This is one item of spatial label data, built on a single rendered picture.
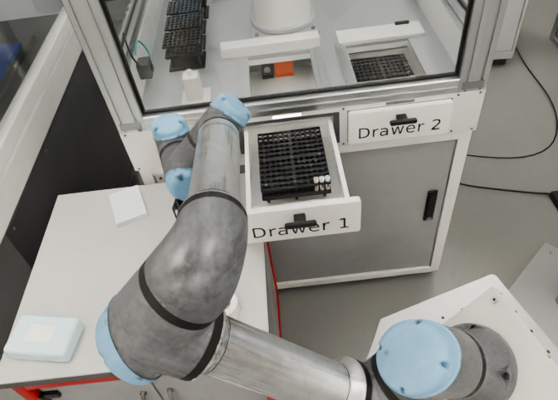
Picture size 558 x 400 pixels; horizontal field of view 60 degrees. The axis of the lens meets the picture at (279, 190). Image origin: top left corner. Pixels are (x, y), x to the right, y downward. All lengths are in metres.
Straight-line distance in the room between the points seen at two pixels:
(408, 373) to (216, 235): 0.38
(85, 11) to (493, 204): 1.90
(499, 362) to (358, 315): 1.14
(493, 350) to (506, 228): 1.48
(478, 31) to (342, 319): 1.19
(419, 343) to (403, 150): 0.84
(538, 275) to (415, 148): 0.90
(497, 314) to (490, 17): 0.71
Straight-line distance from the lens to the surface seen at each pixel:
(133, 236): 1.39
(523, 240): 2.36
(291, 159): 1.27
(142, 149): 1.45
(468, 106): 1.48
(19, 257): 1.63
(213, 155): 0.74
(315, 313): 2.02
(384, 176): 1.59
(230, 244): 0.59
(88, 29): 1.26
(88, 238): 1.44
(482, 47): 1.38
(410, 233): 1.85
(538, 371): 0.97
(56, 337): 1.24
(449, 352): 0.80
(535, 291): 2.16
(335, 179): 1.30
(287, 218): 1.14
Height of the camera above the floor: 1.76
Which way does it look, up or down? 46 degrees down
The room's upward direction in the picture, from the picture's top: 8 degrees counter-clockwise
